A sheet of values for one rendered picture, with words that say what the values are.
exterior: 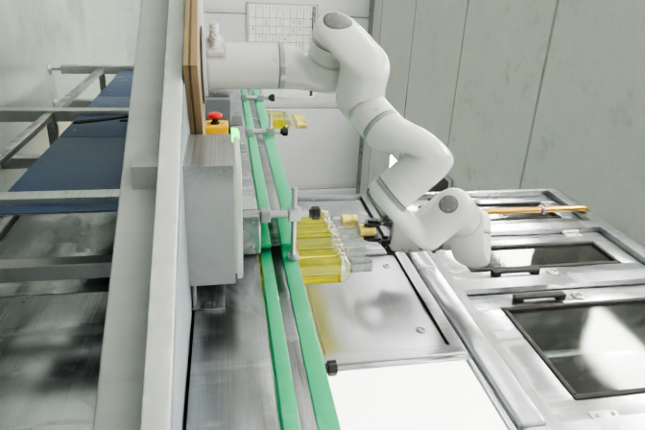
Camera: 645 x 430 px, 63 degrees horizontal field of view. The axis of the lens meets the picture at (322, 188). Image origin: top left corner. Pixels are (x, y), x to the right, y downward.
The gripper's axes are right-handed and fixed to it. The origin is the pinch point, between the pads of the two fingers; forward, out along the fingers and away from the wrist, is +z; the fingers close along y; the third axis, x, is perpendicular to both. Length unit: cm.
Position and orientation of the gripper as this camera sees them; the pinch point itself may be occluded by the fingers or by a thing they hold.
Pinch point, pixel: (371, 229)
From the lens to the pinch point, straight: 140.4
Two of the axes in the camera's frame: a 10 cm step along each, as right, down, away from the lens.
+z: -10.0, -0.7, 0.7
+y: 0.4, -9.3, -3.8
